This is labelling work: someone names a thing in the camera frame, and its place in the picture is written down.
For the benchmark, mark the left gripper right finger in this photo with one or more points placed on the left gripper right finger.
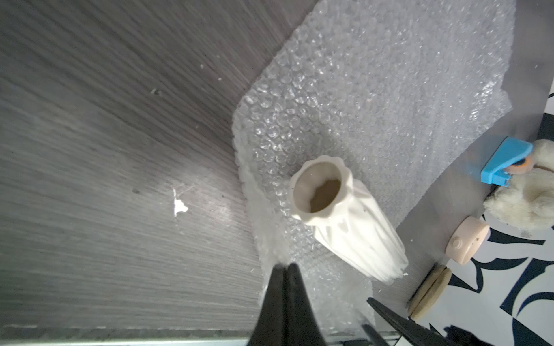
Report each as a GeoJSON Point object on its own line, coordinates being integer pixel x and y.
{"type": "Point", "coordinates": [301, 325]}

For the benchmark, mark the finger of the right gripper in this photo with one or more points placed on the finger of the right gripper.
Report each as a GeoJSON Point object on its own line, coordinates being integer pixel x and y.
{"type": "Point", "coordinates": [414, 333]}

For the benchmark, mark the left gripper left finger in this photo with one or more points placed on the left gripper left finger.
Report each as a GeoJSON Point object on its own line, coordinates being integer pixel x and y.
{"type": "Point", "coordinates": [271, 327]}

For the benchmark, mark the white ribbed ceramic vase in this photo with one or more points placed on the white ribbed ceramic vase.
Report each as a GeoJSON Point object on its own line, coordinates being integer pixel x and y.
{"type": "Point", "coordinates": [346, 219]}

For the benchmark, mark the clear bubble wrap sheet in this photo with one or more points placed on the clear bubble wrap sheet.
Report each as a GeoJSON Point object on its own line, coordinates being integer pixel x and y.
{"type": "Point", "coordinates": [397, 90]}

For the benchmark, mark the tan oval case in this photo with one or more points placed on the tan oval case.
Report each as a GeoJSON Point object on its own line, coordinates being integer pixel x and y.
{"type": "Point", "coordinates": [429, 292]}

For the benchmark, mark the pink round alarm clock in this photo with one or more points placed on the pink round alarm clock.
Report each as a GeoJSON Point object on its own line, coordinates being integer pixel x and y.
{"type": "Point", "coordinates": [467, 239]}

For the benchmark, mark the cream plush teddy bear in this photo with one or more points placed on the cream plush teddy bear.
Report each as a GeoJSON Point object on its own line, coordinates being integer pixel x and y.
{"type": "Point", "coordinates": [527, 203]}

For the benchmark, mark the blue tape dispenser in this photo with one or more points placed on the blue tape dispenser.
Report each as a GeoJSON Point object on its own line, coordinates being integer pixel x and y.
{"type": "Point", "coordinates": [511, 155]}

